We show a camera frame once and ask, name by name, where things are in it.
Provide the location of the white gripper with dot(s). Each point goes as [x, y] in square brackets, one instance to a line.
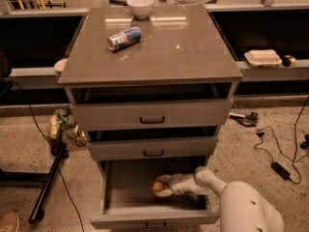
[182, 184]

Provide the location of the orange fruit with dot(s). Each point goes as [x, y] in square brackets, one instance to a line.
[157, 186]

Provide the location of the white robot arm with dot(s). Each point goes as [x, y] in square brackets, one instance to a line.
[241, 207]

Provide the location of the bottom grey drawer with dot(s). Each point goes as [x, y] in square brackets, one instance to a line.
[128, 200]

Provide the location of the grey drawer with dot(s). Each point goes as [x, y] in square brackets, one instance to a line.
[152, 143]
[128, 200]
[150, 107]

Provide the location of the middle grey drawer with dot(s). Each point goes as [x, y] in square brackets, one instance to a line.
[152, 143]

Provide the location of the top grey drawer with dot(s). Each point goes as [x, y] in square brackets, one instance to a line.
[150, 107]

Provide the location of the grey drawer cabinet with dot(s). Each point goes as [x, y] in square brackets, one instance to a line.
[179, 45]

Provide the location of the scissors on floor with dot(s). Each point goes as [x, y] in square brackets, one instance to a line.
[250, 120]

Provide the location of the black pole on floor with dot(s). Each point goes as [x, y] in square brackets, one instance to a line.
[38, 212]

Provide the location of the blue white can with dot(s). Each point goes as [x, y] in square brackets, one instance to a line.
[125, 38]

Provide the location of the white foam takeout box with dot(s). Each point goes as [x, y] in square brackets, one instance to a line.
[262, 58]

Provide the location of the tan shoe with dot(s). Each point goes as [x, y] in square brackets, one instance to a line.
[9, 222]

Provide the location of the small white dish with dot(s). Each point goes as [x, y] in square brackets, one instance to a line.
[59, 66]

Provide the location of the yellow black tape measure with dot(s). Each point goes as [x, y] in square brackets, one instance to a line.
[288, 61]

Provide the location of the white bowl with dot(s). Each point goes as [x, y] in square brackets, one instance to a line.
[140, 8]

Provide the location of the wire basket with items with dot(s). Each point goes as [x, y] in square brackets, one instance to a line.
[63, 122]

